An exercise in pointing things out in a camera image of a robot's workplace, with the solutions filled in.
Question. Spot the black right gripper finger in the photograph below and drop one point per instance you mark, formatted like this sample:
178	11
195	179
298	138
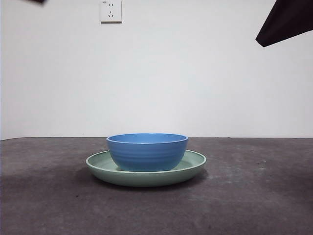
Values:
288	22

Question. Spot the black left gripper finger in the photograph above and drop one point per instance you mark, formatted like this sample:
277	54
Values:
36	1

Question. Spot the blue bowl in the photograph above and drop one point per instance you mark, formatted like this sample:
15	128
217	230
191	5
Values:
146	154

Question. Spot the green plate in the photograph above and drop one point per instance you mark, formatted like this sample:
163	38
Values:
146	180

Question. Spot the white wall socket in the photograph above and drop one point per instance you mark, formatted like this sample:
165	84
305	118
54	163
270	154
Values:
111	11

